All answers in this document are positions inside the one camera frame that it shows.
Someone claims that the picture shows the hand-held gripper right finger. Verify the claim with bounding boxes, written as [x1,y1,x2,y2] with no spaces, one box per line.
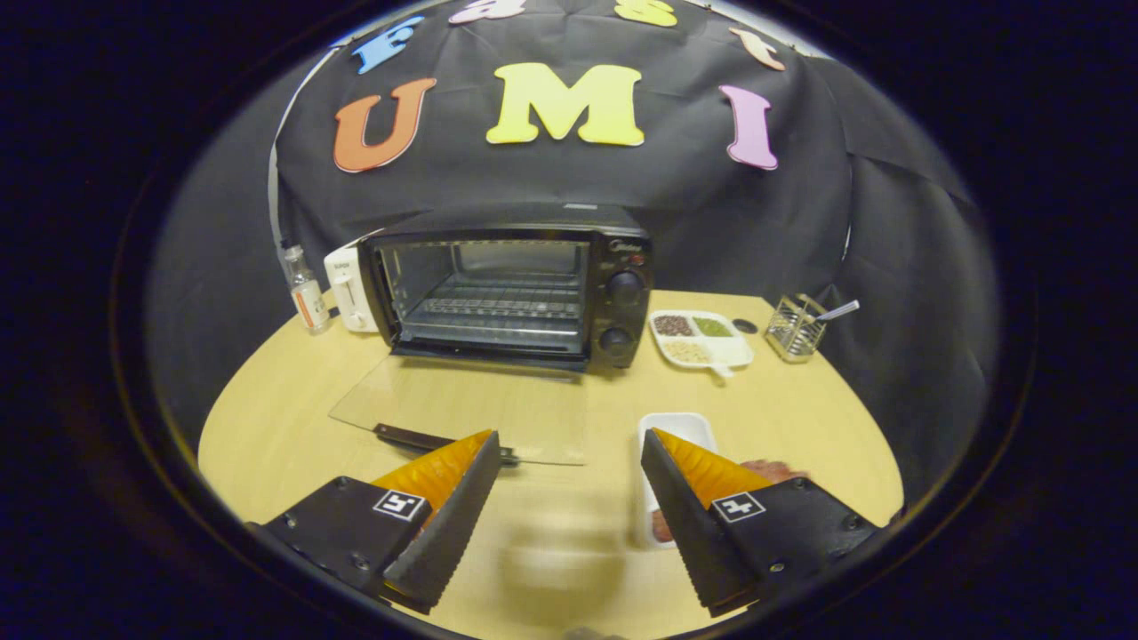
[640,428,890,619]

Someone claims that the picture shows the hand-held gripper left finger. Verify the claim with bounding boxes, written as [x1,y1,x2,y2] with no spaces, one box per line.
[249,429,503,614]

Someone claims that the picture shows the red raw steak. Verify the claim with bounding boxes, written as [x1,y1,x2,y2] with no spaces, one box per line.
[652,460,810,543]

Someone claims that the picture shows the black toaster oven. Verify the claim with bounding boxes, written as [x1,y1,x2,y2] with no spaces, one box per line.
[329,203,654,466]

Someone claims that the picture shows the white toaster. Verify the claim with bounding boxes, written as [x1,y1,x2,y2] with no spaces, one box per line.
[324,244,379,333]

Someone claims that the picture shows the white rectangular plastic tray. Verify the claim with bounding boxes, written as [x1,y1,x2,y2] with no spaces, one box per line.
[636,412,717,549]

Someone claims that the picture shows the white divided dish with beans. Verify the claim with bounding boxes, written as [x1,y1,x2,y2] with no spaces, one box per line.
[649,308,755,379]

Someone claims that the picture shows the small clear bottle orange label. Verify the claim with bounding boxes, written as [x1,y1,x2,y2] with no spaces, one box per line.
[283,245,332,335]

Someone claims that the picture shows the wire mesh utensil holder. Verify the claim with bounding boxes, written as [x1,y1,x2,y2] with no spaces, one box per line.
[765,293,828,364]

